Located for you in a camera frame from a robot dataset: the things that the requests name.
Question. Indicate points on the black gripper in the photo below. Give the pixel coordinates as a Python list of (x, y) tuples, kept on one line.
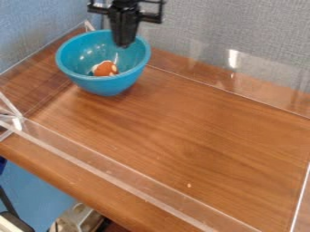
[(128, 10)]

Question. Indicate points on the blue plastic bowl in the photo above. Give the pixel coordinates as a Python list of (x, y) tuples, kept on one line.
[(89, 49)]

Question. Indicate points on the orange toy mushroom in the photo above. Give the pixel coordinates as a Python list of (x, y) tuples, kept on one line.
[(106, 68)]

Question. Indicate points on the white device under table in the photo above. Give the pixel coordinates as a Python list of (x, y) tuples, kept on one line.
[(78, 219)]

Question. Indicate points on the clear acrylic barrier frame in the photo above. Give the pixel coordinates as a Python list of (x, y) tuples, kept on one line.
[(201, 150)]

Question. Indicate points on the black chair frame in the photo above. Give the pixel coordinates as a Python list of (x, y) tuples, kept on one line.
[(11, 223)]

